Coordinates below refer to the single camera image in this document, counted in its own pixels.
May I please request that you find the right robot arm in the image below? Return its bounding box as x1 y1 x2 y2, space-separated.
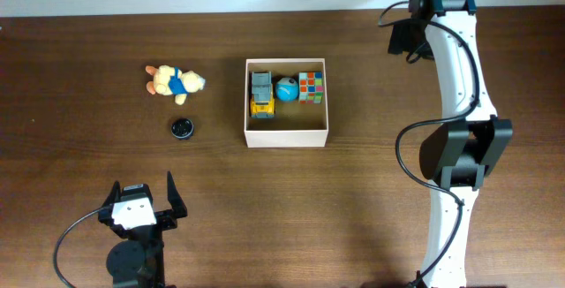
388 0 513 287

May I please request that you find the black cable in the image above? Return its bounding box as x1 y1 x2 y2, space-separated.
377 0 481 288
53 207 112 288

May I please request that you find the left black cable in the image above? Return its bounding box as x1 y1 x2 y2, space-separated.
53 207 112 288

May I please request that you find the right black cable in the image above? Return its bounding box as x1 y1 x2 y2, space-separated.
377 0 481 288

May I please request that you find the blue toy ball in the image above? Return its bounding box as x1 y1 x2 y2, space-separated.
275 77 299 102

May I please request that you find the yellow plush bear toy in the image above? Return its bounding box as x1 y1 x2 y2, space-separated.
145 65 206 105

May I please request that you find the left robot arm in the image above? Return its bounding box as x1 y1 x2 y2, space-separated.
98 172 187 288

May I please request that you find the black round speaker puck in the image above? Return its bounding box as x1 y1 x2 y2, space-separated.
170 118 194 140

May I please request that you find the beige cardboard box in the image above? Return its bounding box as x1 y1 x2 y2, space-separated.
244 58 328 148

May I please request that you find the yellow grey toy truck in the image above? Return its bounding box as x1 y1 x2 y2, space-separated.
250 72 275 118

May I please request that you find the multicoloured puzzle cube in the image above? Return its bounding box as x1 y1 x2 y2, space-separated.
298 72 324 104

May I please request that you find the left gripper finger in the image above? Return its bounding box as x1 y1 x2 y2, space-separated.
167 171 187 218
102 181 121 207

